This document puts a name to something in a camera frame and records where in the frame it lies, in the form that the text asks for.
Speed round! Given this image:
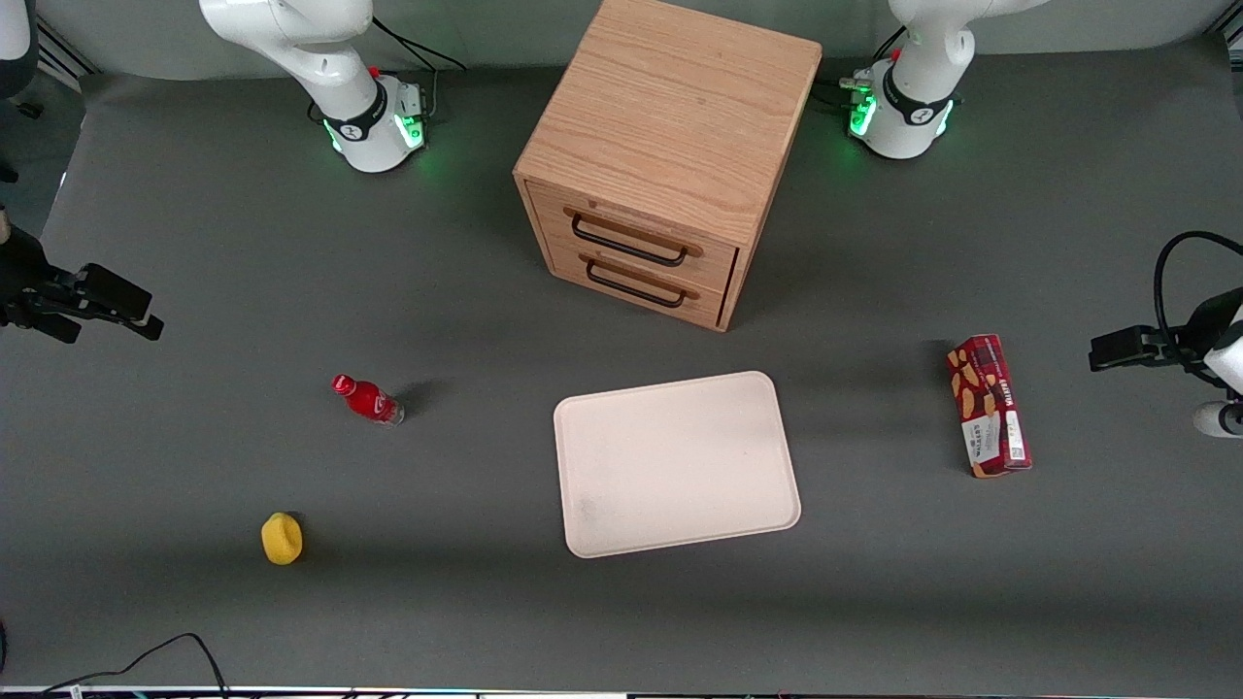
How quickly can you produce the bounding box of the beige rectangular tray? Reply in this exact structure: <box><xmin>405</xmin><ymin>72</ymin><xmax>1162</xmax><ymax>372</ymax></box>
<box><xmin>553</xmin><ymin>370</ymin><xmax>803</xmax><ymax>560</ymax></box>

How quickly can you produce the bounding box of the yellow round toy fruit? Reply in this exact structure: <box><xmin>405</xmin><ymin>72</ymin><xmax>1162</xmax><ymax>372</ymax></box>
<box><xmin>260</xmin><ymin>512</ymin><xmax>304</xmax><ymax>567</ymax></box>

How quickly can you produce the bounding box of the long black drawer handle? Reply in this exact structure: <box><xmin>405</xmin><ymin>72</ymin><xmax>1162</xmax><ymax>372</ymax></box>
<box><xmin>570</xmin><ymin>213</ymin><xmax>689</xmax><ymax>269</ymax></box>

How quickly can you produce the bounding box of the wooden drawer with long handle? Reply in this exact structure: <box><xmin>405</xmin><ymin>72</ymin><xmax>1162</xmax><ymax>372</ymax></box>
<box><xmin>524</xmin><ymin>180</ymin><xmax>741</xmax><ymax>294</ymax></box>

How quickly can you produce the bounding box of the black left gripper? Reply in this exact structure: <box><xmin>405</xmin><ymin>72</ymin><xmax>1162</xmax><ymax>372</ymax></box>
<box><xmin>1089</xmin><ymin>285</ymin><xmax>1243</xmax><ymax>377</ymax></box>

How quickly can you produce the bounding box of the black left arm base cable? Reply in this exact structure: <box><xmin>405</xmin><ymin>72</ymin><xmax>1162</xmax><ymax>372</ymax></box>
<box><xmin>814</xmin><ymin>27</ymin><xmax>906</xmax><ymax>110</ymax></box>

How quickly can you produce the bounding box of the red cookie box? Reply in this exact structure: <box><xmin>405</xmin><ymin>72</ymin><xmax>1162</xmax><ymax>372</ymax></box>
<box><xmin>947</xmin><ymin>334</ymin><xmax>1033</xmax><ymax>480</ymax></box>

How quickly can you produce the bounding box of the aluminium frame rail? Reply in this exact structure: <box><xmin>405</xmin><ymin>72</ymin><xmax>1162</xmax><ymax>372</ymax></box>
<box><xmin>35</xmin><ymin>19</ymin><xmax>100</xmax><ymax>86</ymax></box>

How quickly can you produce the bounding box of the black arm base cable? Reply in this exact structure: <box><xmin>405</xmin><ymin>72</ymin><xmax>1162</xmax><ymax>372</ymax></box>
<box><xmin>814</xmin><ymin>27</ymin><xmax>906</xmax><ymax>110</ymax></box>
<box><xmin>372</xmin><ymin>14</ymin><xmax>468</xmax><ymax>110</ymax></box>

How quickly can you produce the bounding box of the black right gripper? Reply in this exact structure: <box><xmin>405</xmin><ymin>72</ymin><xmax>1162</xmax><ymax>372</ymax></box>
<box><xmin>0</xmin><ymin>226</ymin><xmax>165</xmax><ymax>345</ymax></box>

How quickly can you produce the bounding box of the wooden two-drawer cabinet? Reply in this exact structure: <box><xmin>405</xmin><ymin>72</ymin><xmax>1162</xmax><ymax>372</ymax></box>
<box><xmin>512</xmin><ymin>0</ymin><xmax>824</xmax><ymax>334</ymax></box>

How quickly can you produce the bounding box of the short black drawer handle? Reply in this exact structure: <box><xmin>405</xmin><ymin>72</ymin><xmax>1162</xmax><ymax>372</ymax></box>
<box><xmin>585</xmin><ymin>258</ymin><xmax>688</xmax><ymax>311</ymax></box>

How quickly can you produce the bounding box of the black right arm base cable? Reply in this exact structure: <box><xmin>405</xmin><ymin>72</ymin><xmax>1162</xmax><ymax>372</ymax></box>
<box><xmin>372</xmin><ymin>14</ymin><xmax>468</xmax><ymax>110</ymax></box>

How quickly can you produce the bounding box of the small red bottle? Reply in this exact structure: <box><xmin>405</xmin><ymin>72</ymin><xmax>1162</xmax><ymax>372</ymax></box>
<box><xmin>331</xmin><ymin>373</ymin><xmax>406</xmax><ymax>427</ymax></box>

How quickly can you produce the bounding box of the black cable on table edge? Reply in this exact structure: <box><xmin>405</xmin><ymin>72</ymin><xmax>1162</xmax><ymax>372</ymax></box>
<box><xmin>39</xmin><ymin>632</ymin><xmax>230</xmax><ymax>699</ymax></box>

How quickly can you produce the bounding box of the wooden drawer with short handle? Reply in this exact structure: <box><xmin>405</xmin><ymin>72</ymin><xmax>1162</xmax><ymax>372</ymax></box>
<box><xmin>544</xmin><ymin>238</ymin><xmax>729</xmax><ymax>328</ymax></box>

